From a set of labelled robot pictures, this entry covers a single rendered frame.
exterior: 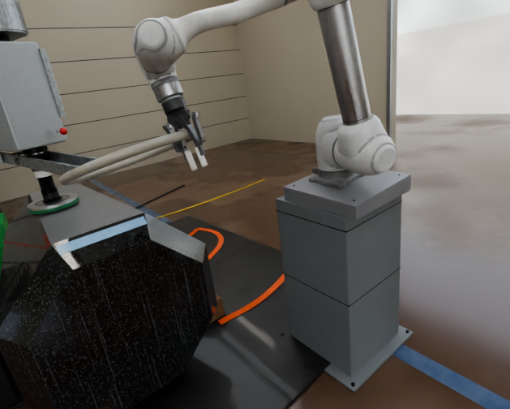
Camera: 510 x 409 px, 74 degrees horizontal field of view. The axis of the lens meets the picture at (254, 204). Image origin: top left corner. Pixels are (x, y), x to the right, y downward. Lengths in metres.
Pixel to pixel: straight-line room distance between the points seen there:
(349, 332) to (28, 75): 1.72
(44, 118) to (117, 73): 5.35
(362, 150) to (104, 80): 6.10
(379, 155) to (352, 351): 0.88
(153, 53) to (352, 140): 0.70
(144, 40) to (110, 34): 6.17
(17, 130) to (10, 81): 0.19
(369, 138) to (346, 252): 0.45
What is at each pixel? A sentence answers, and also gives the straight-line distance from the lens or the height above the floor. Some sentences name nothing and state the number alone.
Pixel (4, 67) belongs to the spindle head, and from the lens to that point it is 1.74.
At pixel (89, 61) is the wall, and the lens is 6.96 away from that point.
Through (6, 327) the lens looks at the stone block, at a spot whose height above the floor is 0.64.
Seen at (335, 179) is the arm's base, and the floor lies 0.89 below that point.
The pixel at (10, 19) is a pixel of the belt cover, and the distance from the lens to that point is 1.77.
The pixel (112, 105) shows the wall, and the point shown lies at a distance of 6.98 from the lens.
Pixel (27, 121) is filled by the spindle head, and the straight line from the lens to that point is 1.74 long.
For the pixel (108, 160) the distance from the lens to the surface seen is 1.06.
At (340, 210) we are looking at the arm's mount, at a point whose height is 0.82.
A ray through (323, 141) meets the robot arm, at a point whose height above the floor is 1.05.
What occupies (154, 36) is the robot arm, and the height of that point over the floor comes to 1.45.
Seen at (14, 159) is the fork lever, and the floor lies 1.12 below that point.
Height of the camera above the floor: 1.32
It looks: 20 degrees down
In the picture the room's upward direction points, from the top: 8 degrees counter-clockwise
